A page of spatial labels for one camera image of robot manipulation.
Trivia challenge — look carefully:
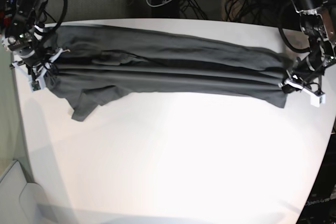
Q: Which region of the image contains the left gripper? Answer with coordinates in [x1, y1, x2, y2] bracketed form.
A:
[288, 65, 325, 90]

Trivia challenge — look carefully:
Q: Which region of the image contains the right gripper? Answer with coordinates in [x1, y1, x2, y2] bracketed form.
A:
[25, 54, 58, 77]

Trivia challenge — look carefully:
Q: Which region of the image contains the grey t-shirt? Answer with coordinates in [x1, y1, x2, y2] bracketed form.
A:
[45, 25, 292, 122]

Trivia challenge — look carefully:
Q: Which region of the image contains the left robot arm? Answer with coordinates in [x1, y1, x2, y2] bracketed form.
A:
[281, 0, 335, 93]

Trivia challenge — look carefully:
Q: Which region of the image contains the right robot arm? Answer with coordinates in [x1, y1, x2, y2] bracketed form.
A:
[1, 0, 68, 79]

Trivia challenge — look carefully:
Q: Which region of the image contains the red clamp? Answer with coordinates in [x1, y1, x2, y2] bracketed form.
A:
[0, 10, 12, 35]

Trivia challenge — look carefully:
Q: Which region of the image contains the white bin corner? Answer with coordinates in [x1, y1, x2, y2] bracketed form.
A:
[1, 161, 58, 223]

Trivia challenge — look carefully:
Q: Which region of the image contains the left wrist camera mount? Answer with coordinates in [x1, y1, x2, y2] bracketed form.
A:
[278, 74, 326, 108]

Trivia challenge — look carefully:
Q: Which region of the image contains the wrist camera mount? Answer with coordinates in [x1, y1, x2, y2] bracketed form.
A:
[278, 74, 326, 108]
[9, 48, 70, 92]

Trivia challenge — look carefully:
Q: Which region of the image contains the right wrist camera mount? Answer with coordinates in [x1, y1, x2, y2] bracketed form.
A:
[9, 48, 70, 92]

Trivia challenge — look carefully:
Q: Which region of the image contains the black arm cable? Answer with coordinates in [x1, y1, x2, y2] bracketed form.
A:
[41, 0, 69, 33]

